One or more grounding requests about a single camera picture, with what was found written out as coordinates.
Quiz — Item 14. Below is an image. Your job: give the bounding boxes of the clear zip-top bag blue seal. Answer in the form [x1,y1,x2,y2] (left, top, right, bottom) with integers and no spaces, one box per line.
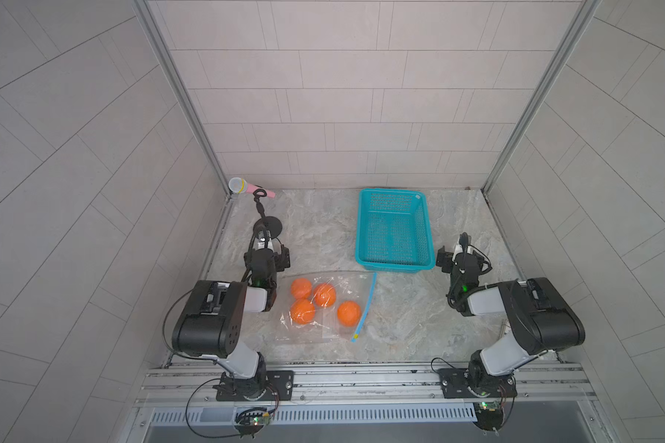
[272,271,378,344]

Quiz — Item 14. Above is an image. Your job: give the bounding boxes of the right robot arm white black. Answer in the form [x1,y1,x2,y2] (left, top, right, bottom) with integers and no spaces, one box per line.
[436,244,586,398]

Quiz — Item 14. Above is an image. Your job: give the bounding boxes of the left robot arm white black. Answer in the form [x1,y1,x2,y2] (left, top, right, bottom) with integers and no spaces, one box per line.
[171,247,290,400]

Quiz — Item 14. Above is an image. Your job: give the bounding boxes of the black microphone stand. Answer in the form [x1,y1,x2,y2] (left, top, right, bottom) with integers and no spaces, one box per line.
[253,188,283,239]

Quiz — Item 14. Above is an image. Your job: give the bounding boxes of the orange ball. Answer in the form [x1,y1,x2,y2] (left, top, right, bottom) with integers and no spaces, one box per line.
[337,300,362,328]
[289,299,316,325]
[290,278,312,300]
[313,284,337,308]

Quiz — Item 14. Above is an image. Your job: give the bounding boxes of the teal plastic basket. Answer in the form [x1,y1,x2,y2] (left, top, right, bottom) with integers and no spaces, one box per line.
[355,188,436,273]

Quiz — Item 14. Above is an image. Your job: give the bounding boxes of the pink toy microphone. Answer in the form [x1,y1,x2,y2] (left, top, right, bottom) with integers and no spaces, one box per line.
[228,176,275,199]

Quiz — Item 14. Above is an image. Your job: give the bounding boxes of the white ventilation grille strip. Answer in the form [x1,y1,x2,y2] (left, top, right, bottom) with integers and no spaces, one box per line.
[151,403,478,426]

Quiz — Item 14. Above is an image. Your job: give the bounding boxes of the right circuit board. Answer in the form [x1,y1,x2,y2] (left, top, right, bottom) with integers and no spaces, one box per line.
[473,402,505,433]

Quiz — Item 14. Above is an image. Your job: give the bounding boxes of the circuit board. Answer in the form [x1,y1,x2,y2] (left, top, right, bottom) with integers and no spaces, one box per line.
[234,407,273,435]
[473,402,505,433]

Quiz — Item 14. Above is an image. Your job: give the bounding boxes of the left circuit board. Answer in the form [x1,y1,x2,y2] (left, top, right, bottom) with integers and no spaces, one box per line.
[234,407,273,435]

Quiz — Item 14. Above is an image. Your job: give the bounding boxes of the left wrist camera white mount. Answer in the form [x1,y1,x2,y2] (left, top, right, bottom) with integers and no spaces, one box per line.
[252,225,273,250]

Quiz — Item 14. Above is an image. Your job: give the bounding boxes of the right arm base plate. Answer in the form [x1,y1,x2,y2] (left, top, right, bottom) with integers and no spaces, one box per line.
[436,367,517,401]

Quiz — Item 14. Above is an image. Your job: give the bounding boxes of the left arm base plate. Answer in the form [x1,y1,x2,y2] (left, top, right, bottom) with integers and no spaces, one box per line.
[214,370,295,402]

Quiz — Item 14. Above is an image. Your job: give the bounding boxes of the aluminium mounting rail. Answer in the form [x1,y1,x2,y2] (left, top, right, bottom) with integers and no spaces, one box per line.
[135,361,597,406]

